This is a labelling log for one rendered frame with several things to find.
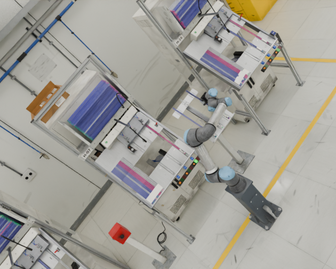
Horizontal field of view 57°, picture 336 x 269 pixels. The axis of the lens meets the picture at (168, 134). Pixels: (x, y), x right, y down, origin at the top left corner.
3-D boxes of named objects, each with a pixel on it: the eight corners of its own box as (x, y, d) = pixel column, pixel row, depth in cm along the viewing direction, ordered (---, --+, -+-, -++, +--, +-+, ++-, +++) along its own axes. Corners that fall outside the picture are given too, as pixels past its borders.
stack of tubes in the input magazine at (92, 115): (126, 99, 298) (106, 80, 283) (92, 141, 289) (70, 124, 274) (121, 97, 308) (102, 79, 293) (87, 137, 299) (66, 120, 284)
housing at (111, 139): (141, 113, 318) (139, 108, 304) (110, 151, 310) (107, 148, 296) (135, 109, 320) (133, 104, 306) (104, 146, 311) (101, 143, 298)
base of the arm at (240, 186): (249, 181, 259) (244, 175, 253) (239, 196, 257) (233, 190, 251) (237, 175, 271) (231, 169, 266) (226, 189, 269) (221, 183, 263)
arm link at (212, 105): (216, 109, 261) (216, 96, 263) (205, 110, 269) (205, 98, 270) (222, 110, 267) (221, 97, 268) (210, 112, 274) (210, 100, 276)
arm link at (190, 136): (222, 186, 258) (194, 133, 236) (207, 186, 268) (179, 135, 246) (228, 176, 265) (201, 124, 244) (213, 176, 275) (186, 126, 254)
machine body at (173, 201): (213, 175, 365) (183, 145, 330) (177, 225, 352) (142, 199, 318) (181, 159, 417) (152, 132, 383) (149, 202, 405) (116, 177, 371)
